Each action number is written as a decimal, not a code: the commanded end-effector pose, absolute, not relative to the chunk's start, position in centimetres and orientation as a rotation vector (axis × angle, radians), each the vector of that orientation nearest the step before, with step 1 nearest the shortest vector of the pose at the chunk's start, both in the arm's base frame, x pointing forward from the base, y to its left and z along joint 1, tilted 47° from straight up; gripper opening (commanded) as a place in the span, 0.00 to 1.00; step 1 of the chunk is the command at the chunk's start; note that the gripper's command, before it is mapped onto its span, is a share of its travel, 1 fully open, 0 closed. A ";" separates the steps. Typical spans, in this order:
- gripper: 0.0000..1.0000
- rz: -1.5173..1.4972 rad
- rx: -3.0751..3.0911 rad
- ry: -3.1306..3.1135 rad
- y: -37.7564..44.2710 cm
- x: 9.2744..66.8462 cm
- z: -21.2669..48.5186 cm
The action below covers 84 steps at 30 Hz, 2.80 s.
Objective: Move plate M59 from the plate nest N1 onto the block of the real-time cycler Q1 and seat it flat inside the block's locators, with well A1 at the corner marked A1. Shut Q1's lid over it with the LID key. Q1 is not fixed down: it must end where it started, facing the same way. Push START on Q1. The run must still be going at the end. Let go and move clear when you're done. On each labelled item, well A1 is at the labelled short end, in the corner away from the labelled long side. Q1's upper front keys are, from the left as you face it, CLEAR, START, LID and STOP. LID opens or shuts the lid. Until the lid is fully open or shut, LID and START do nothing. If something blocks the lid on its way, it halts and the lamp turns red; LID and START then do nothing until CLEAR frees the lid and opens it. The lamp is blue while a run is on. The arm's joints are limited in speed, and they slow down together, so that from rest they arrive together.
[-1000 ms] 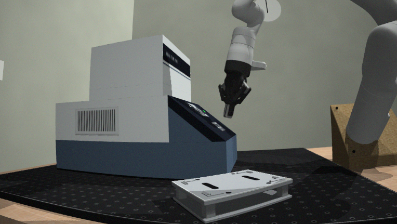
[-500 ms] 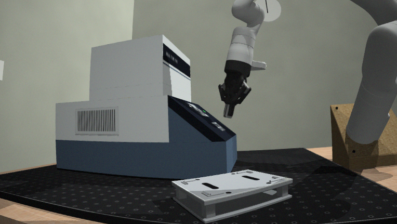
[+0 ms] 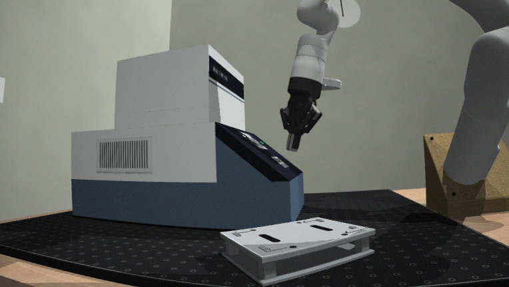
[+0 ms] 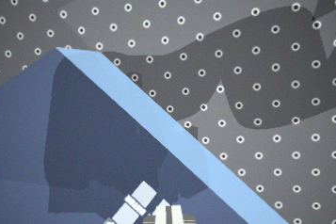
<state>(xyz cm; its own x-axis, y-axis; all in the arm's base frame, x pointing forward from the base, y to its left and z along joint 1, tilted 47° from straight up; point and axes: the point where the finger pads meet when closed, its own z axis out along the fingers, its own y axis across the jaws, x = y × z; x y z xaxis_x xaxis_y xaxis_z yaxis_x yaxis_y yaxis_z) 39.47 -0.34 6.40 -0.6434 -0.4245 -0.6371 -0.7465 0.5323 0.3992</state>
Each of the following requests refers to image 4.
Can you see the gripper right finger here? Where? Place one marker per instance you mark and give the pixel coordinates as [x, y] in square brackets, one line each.
[176, 216]

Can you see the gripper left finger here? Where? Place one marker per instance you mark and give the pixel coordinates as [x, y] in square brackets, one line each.
[161, 217]

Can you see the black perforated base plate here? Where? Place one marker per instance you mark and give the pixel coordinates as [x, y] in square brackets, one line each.
[253, 81]

